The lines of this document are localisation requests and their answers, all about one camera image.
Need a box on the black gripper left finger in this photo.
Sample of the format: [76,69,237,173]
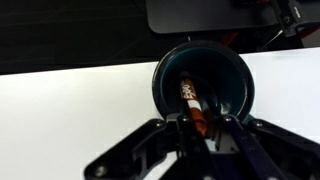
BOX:
[83,113,218,180]

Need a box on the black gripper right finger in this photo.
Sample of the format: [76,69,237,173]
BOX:
[213,114,320,180]

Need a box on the red dry-erase marker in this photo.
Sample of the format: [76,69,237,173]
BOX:
[179,74,208,138]

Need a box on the dark teal mug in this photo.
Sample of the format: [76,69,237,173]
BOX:
[152,40,256,127]

